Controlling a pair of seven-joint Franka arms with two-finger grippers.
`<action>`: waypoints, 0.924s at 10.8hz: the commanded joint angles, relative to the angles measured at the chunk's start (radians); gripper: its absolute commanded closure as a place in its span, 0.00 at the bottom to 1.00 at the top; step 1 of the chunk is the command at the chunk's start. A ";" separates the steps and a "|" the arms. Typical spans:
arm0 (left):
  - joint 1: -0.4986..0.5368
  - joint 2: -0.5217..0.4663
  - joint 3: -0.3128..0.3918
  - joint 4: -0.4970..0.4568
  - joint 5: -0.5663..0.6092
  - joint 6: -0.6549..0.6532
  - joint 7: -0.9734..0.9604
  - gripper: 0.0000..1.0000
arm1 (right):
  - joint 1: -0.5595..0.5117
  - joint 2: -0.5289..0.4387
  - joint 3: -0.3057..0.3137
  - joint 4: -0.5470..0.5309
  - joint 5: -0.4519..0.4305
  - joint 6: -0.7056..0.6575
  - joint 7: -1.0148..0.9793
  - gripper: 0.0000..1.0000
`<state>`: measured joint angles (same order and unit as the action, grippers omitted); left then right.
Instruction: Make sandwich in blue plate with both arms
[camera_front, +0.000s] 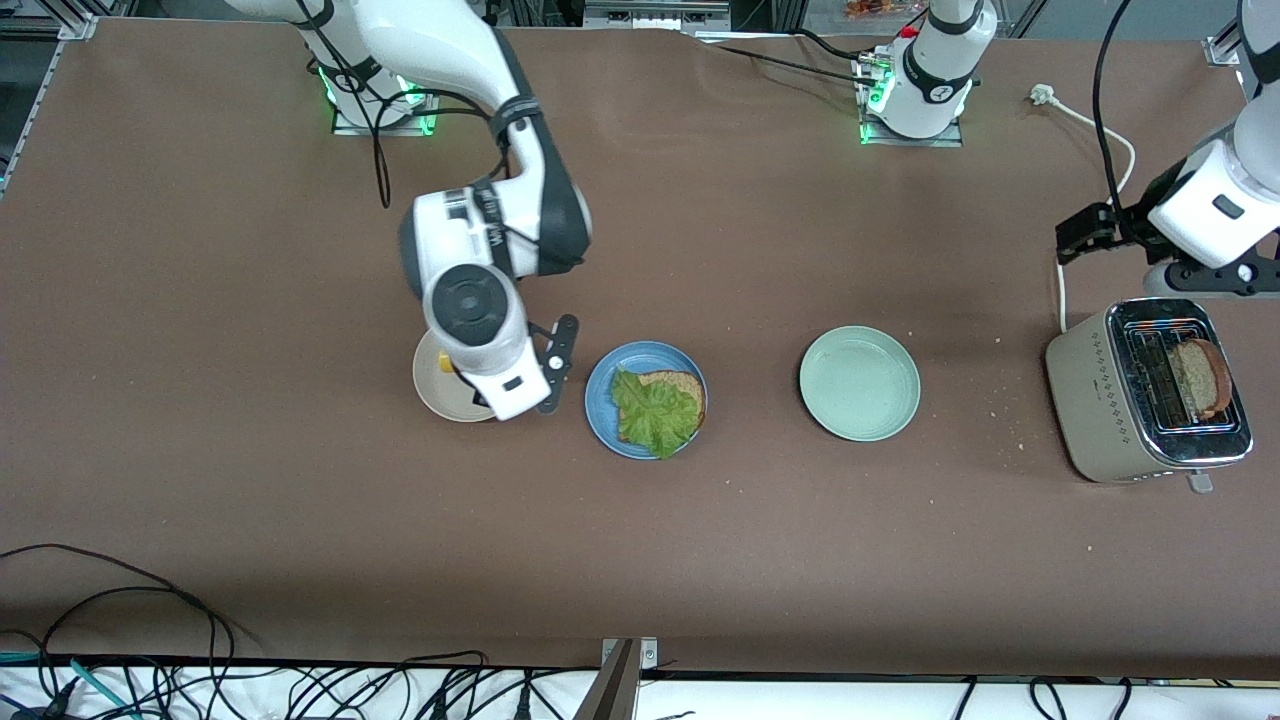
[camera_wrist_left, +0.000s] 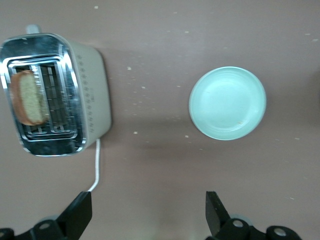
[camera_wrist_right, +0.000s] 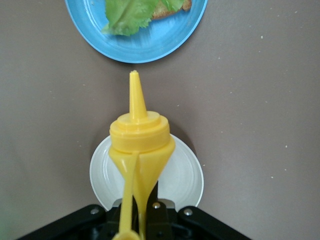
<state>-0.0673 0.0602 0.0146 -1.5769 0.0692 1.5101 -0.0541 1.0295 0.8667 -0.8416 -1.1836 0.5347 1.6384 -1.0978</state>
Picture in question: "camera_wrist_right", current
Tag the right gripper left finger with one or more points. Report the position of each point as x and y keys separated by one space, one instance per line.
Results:
x=82 y=222

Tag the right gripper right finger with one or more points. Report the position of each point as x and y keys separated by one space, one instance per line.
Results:
x=200 y=225

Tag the yellow mustard squeeze bottle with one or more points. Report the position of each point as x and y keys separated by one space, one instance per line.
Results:
x=140 y=135

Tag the green lettuce leaf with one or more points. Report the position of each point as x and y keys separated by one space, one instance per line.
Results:
x=127 y=17

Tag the brown bread slice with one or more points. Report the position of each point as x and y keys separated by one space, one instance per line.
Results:
x=162 y=13

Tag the beige round plate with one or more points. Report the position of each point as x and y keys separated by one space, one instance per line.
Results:
x=182 y=180

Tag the blue round plate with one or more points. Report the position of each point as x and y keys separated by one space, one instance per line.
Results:
x=150 y=45

